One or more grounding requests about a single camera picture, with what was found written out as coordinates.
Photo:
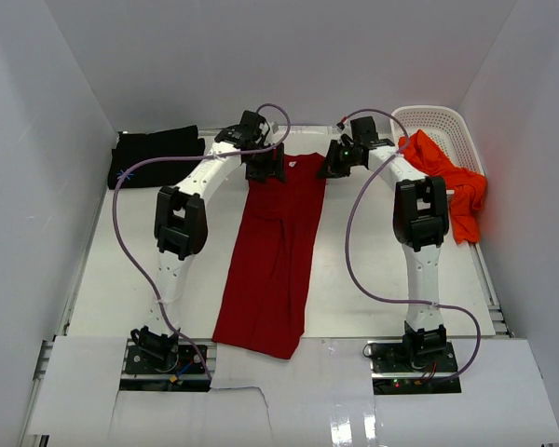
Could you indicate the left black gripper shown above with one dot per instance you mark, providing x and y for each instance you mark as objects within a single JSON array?
[{"x": 273, "y": 169}]

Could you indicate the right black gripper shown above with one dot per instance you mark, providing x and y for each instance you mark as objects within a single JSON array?
[{"x": 334, "y": 169}]

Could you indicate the red t shirt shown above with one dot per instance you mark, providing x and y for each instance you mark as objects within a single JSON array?
[{"x": 264, "y": 303}]

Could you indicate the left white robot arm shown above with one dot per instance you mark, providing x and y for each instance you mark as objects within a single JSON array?
[{"x": 181, "y": 227}]

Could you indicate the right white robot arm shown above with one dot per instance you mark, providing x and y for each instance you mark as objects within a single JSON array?
[{"x": 420, "y": 223}]

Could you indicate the white papers at back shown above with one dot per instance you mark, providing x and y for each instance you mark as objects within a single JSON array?
[{"x": 301, "y": 129}]

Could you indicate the white plastic basket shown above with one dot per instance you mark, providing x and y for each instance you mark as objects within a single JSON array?
[{"x": 445, "y": 127}]

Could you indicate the orange t shirt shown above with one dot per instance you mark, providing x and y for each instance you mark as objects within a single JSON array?
[{"x": 469, "y": 187}]

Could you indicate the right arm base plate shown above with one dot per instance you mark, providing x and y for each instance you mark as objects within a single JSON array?
[{"x": 393, "y": 374}]

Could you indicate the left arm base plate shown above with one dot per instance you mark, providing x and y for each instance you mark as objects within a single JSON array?
[{"x": 182, "y": 371}]

